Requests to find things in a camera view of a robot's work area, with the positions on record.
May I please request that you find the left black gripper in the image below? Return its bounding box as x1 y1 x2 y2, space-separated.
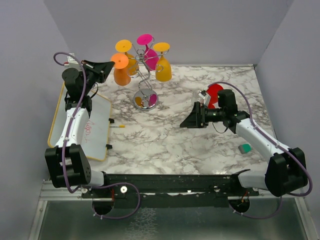
79 59 114 95

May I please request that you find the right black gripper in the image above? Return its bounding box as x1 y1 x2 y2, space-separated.
180 101 226 129

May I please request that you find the orange wine glass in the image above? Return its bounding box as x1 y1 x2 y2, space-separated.
110 53 131 86

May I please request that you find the clear wine glass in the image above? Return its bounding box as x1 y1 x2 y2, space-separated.
191 89 202 105

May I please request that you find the red wine glass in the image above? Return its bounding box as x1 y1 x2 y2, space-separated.
206 84 224 109

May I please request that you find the chrome wine glass rack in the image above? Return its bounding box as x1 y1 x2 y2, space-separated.
127 37 160 112

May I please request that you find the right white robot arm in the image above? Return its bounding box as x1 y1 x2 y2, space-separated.
179 89 308 197

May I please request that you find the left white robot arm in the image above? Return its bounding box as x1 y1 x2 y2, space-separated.
44 60 115 198

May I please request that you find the yellow wine glass left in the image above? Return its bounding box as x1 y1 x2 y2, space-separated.
115 39 139 76

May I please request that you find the yellow wine glass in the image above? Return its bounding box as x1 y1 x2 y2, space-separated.
153 42 172 82
115 39 139 76

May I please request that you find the pink wine glass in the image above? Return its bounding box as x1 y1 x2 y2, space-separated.
136 33 159 71

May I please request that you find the yellow wine glass right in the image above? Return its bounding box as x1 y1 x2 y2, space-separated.
153 42 172 82

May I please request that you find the green whiteboard eraser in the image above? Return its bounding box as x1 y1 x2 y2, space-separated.
238 143 252 154

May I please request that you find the yellow framed whiteboard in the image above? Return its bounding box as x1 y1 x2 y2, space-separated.
47 84 112 161

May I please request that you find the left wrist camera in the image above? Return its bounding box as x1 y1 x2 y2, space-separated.
64 55 81 71

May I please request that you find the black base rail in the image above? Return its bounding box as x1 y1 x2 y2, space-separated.
82 174 259 209

